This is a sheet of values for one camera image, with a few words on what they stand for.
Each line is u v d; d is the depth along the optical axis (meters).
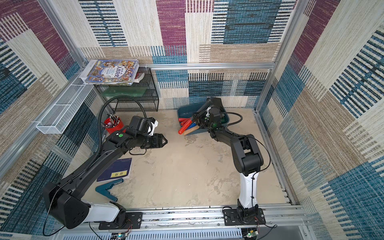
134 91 1.01
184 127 0.87
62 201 0.38
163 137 0.73
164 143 0.74
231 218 0.73
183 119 1.00
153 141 0.68
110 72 0.80
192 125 0.98
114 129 0.94
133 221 0.73
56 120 0.70
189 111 1.19
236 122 0.81
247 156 0.54
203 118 0.87
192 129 0.96
